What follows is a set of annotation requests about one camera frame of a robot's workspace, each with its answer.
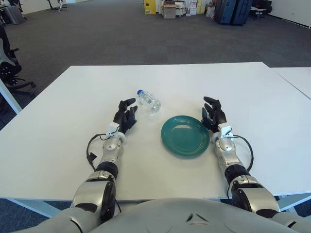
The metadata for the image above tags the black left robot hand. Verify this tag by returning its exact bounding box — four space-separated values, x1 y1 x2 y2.
113 98 138 134

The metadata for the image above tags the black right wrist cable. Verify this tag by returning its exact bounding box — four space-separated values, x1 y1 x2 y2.
230 135 254 172

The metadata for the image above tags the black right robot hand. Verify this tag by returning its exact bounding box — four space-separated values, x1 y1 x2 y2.
200 96 228 134

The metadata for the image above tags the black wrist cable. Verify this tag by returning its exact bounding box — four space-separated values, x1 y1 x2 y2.
86 133 109 172
230 135 254 172

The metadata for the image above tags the clear bottle with blue cap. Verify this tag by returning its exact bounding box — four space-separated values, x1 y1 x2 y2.
136 89 162 115

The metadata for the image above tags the yellow cabinet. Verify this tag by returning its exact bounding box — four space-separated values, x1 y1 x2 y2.
143 0 158 15

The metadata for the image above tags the green round plate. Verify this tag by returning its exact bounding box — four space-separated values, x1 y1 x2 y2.
160 116 210 160

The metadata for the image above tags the grey robot torso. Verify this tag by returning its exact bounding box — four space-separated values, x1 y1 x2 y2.
80 197 299 233

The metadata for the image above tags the dark distant office chair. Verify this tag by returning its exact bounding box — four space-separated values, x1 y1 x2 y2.
250 0 273 20

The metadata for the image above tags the black office chair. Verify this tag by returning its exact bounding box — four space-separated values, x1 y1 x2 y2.
0 24 36 98

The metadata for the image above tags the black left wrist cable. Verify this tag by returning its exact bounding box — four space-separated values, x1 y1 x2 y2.
86 133 109 172

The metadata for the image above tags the grey storage bin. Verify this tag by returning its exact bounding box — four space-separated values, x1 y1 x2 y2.
2 4 26 25

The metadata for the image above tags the white neighbouring desk edge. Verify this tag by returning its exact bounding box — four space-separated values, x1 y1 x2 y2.
0 80 21 115

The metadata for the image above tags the blue suitcase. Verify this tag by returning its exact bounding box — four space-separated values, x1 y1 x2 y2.
232 0 254 26

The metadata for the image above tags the stack of white boxes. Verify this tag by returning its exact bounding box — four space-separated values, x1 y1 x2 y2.
179 0 207 17

